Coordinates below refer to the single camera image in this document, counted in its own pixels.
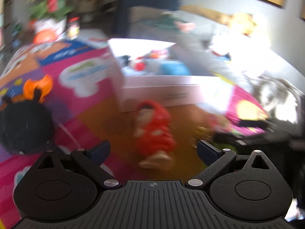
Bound colourful play mat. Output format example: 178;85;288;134
0;38;271;229

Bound green garment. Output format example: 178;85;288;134
157;13;182;27

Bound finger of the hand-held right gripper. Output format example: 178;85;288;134
238;119;272;129
213;131;265;146

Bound white toy box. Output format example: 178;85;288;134
107;38;236;113

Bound orange round toy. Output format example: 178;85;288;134
33;30;59;44

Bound dark blue cabinet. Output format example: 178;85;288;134
113;0;185;38

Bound pink orchid in white pot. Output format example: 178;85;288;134
27;0;77;38

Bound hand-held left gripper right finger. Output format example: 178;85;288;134
185;139;280;188

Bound white and red toy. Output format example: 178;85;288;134
130;57;163;73

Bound red figure toy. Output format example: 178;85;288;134
134;100;177;170

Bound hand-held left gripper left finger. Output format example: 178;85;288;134
29;140;121;188

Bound grey sofa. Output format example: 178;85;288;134
129;4;305;93

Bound pink garment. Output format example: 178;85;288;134
175;20;195;33

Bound candy jar with red lid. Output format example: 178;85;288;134
66;17;81;40

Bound black plush toy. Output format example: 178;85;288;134
0;74;56;155

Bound yellow plush toy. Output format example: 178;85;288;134
228;13;259;36

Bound blue plastic packet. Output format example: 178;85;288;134
161;61;191;76

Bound white patterned cloth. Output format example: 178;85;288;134
212;32;272;60

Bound yellow cushion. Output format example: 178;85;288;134
185;4;230;25

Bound grey cloth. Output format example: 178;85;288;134
248;75;299;124

